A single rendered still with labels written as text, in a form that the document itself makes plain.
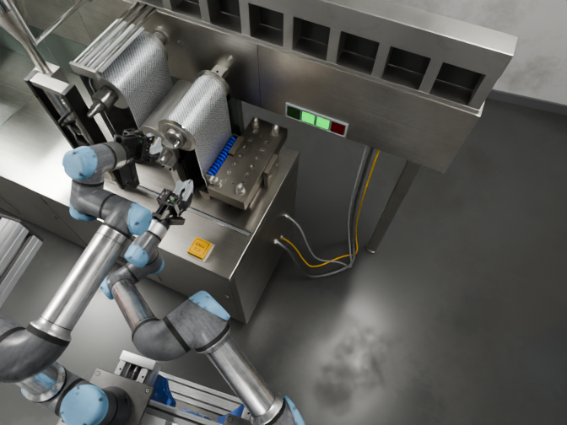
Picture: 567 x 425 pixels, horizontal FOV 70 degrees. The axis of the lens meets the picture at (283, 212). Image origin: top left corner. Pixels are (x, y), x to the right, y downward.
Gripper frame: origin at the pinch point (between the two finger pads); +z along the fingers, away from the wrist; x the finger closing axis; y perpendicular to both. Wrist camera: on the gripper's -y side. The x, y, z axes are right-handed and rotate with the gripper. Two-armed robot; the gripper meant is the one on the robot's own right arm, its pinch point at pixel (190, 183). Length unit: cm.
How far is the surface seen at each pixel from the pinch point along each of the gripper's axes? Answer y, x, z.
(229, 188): -6.2, -11.5, 7.3
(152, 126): 14.8, 17.2, 8.4
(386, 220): -68, -73, 56
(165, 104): 14.8, 18.5, 19.4
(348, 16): 53, -40, 41
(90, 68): 37.3, 30.8, 6.0
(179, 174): -4.1, 8.1, 3.8
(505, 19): -47, -99, 221
